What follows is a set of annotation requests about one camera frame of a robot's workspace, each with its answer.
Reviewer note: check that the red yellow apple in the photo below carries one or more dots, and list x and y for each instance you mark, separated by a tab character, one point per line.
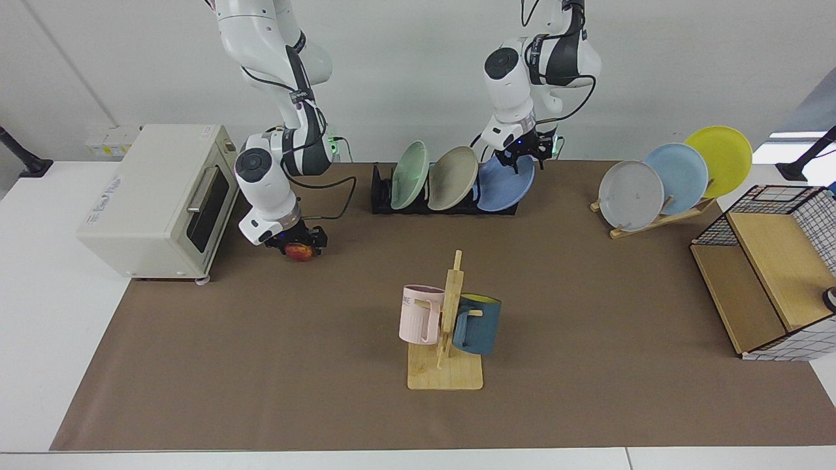
300	252

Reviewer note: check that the periwinkle blue plate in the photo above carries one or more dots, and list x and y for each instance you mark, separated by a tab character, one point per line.
503	189

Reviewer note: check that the beige plate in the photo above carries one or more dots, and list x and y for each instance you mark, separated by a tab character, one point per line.
452	177

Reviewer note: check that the black dish rack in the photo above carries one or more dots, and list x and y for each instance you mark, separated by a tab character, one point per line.
380	196

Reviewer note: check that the grey plate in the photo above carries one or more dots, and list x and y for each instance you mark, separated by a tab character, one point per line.
630	196

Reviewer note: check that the pale green plate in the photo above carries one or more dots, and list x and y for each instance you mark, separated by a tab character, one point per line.
409	176

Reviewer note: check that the wooden plate rack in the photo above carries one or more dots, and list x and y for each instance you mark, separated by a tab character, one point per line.
643	226

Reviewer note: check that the light blue plate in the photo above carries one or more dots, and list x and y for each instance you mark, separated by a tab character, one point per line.
682	176

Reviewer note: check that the yellow plate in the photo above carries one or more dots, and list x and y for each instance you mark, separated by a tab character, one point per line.
722	156

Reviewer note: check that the brown table cloth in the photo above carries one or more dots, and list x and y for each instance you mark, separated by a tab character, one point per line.
294	365

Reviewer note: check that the pink mug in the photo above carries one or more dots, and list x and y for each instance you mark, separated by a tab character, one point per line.
418	320

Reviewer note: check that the pale toaster oven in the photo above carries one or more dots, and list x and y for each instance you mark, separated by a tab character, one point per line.
144	222

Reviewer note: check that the dark teal mug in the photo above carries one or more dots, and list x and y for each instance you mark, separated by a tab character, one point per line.
480	326

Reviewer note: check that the wooden cup stand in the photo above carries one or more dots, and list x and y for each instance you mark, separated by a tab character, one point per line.
450	375

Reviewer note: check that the black stand foot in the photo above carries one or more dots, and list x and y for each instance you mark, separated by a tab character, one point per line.
29	166
797	170

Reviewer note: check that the white wall socket boxes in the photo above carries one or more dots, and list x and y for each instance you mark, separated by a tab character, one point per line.
108	143

